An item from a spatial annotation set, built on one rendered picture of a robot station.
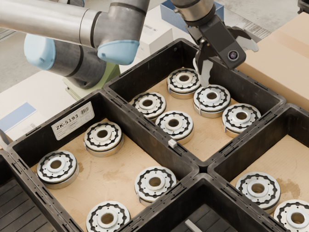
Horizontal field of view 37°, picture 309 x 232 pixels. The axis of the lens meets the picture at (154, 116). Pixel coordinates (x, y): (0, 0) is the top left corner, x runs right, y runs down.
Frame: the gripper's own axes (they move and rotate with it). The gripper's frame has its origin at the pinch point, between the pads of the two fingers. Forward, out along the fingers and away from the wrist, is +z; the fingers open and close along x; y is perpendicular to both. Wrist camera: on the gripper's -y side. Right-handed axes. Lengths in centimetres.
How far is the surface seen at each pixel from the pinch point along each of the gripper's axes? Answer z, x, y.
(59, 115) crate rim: -4.3, 42.2, 18.2
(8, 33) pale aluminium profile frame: 67, 83, 191
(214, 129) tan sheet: 18.6, 11.1, 3.0
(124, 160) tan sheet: 9.2, 35.1, 4.2
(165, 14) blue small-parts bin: 33, 1, 72
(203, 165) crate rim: 5.0, 18.0, -13.4
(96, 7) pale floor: 102, 30, 209
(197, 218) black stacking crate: 12.6, 26.3, -19.5
